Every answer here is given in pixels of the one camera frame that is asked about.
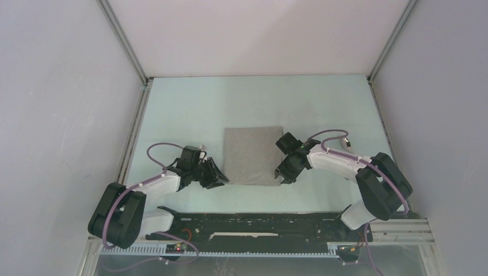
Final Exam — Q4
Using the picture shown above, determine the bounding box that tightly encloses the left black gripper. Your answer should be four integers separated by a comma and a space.
190, 157, 228, 189

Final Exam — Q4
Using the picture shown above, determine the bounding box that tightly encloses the grey cloth napkin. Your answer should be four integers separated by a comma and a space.
223, 126, 283, 186

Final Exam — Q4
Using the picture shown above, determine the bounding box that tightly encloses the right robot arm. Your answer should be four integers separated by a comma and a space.
275, 132, 413, 240

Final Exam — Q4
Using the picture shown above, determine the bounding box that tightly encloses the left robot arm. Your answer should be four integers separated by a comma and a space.
87, 145, 229, 249

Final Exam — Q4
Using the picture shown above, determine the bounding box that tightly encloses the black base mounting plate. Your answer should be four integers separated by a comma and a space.
168, 212, 373, 255

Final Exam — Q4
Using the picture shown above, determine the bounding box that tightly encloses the metal spoon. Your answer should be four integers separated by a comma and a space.
341, 137, 351, 151

